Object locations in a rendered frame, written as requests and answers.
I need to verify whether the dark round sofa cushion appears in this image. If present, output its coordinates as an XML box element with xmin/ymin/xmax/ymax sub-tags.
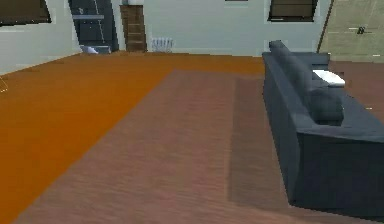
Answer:
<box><xmin>308</xmin><ymin>87</ymin><xmax>345</xmax><ymax>126</ymax></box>

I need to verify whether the white wall radiator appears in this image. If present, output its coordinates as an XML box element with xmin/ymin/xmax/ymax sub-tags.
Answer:
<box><xmin>151</xmin><ymin>37</ymin><xmax>174</xmax><ymax>53</ymax></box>

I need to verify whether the dark blue cabinet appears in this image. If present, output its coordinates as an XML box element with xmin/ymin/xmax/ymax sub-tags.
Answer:
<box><xmin>68</xmin><ymin>0</ymin><xmax>120</xmax><ymax>54</ymax></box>

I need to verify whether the pale green door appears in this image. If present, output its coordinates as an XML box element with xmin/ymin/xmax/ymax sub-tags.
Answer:
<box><xmin>316</xmin><ymin>0</ymin><xmax>384</xmax><ymax>63</ymax></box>

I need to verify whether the dark blue sofa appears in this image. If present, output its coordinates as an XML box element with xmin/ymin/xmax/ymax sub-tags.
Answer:
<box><xmin>261</xmin><ymin>39</ymin><xmax>384</xmax><ymax>222</ymax></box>

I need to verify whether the dark window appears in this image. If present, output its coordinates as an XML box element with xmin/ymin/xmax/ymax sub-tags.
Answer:
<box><xmin>267</xmin><ymin>0</ymin><xmax>319</xmax><ymax>23</ymax></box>
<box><xmin>0</xmin><ymin>0</ymin><xmax>53</xmax><ymax>28</ymax></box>

